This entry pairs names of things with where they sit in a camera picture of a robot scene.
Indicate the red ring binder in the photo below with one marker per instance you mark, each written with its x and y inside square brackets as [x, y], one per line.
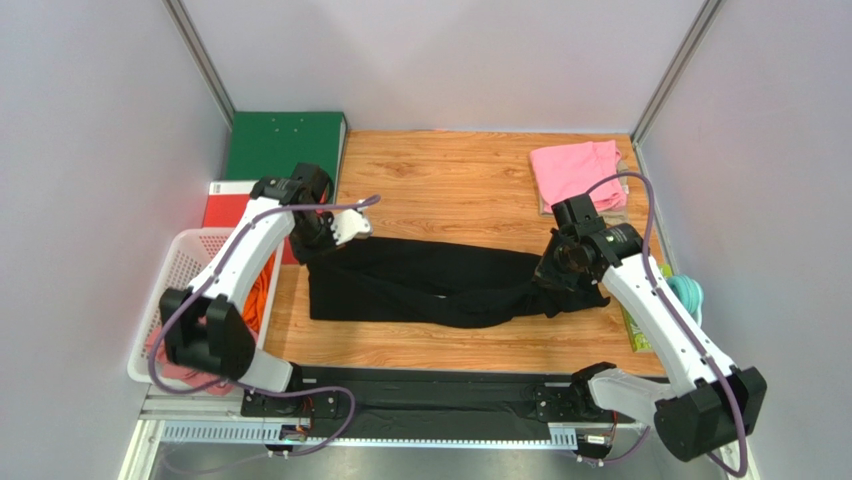
[226, 203]

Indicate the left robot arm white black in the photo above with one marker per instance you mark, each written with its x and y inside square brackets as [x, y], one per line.
[202, 324]

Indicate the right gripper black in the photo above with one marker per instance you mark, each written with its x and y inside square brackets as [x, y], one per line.
[555, 272]

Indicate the folded beige t shirt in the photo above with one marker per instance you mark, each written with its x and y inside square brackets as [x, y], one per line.
[622, 193]

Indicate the black floral t shirt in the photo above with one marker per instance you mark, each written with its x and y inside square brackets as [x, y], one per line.
[453, 285]

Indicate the teal headphones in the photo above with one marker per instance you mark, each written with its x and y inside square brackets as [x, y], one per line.
[690, 294]

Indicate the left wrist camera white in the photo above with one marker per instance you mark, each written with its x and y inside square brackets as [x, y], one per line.
[350, 224]

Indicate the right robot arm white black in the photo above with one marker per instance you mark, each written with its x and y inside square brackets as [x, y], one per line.
[708, 401]

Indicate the white plastic laundry basket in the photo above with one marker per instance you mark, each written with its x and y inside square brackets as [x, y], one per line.
[189, 254]

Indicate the dusty pink t shirt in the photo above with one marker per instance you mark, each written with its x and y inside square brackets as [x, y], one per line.
[185, 377]

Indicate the folded pink t shirt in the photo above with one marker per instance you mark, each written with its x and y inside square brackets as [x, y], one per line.
[578, 151]

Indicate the green book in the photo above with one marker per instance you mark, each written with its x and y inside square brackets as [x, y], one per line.
[637, 340]

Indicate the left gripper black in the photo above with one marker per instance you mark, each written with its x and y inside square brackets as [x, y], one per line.
[305, 255]

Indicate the aluminium frame rail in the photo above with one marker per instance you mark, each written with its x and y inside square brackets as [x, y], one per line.
[209, 419]

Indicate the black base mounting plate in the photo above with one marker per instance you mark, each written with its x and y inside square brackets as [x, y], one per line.
[398, 404]

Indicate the orange t shirt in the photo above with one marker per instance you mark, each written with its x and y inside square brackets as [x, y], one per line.
[255, 303]

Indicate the green ring binder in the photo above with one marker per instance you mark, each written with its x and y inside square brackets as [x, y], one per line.
[273, 143]

